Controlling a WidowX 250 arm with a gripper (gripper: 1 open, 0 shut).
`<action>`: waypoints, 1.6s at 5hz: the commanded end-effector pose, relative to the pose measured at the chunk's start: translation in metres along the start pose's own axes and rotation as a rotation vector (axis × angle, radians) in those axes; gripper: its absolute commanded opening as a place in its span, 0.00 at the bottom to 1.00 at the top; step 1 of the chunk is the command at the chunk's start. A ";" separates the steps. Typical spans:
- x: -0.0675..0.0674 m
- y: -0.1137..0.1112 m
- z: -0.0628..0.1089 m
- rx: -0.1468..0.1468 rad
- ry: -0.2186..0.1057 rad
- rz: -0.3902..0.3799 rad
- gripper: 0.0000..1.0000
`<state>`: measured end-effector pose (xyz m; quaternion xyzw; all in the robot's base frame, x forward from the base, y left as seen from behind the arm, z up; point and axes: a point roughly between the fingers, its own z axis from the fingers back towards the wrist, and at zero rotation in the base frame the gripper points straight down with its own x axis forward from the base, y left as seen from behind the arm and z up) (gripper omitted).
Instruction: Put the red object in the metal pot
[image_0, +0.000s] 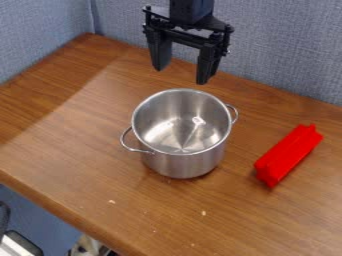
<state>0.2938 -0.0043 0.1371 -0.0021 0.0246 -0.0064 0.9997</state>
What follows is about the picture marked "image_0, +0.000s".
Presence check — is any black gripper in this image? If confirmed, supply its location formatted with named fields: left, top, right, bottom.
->
left=143, top=0, right=234, bottom=85

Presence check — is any red plastic block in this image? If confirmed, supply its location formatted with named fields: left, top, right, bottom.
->
left=254, top=124, right=323, bottom=187

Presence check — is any stainless steel pot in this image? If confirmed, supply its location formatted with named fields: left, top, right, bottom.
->
left=124, top=88, right=239, bottom=179

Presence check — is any grey box under table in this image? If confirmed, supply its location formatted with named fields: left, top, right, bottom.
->
left=0, top=230, right=44, bottom=256

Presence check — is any black cable under table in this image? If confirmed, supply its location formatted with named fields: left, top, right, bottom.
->
left=0, top=201, right=12, bottom=238

